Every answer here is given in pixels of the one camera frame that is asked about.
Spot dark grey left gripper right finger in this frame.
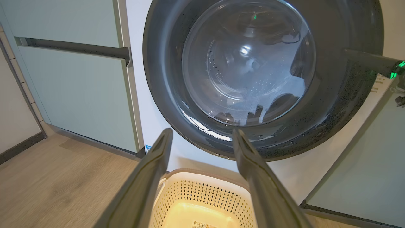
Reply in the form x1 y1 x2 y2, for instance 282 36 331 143
233 129 314 228

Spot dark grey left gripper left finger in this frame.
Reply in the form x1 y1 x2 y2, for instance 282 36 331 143
93 128 173 228

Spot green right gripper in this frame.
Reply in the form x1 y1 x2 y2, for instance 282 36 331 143
344 49 405 79

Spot round black glass washer door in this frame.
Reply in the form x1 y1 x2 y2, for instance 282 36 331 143
142 0 385 162

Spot white perforated laundry basket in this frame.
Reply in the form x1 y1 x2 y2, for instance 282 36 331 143
149 169 258 228

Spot white front-load washing machine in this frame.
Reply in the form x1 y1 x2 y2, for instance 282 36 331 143
125 0 405 205

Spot white product label in basket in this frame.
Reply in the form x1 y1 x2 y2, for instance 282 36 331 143
191 221 219 228

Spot dark cabinet plinth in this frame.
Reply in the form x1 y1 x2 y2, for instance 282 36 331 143
299 200 405 228

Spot pale green cabinet plain front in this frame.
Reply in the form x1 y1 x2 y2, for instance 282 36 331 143
305 76 405 227

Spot pale green cabinet with drawers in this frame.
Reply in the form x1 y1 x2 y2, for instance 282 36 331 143
0 0 146 155

